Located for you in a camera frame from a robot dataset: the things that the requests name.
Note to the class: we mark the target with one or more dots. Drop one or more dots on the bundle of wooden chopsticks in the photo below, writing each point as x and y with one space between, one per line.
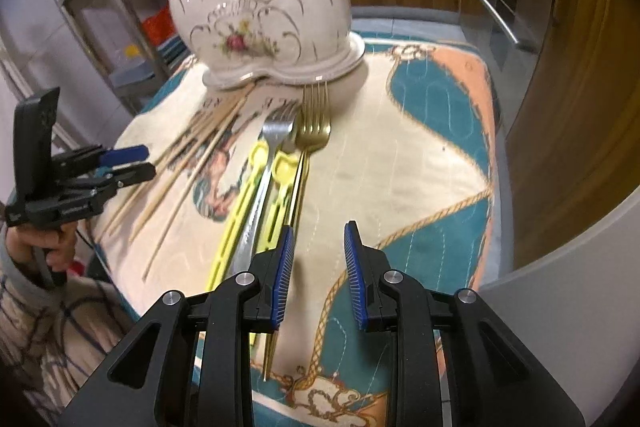
216 127

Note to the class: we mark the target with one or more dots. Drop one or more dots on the floral ceramic utensil holder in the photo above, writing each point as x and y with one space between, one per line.
300 17

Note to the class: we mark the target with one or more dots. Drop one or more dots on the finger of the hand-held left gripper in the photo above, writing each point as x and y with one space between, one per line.
132 174
125 153

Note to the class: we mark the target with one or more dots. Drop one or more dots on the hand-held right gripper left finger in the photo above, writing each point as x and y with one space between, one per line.
282 277

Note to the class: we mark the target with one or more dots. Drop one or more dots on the silver fork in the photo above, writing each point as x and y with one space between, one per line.
277 132

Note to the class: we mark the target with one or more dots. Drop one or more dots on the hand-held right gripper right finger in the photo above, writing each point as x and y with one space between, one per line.
354 277

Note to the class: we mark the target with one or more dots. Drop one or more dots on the printed cloth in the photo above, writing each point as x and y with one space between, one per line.
400 187

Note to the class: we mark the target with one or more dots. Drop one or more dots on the person's left hand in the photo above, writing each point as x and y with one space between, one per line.
20 249

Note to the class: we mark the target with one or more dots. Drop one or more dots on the gold fork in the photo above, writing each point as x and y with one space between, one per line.
312 132

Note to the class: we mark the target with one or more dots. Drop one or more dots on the person's left forearm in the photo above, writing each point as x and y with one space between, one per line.
60 332

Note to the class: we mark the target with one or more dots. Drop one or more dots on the red plastic bag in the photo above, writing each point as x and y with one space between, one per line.
157 22

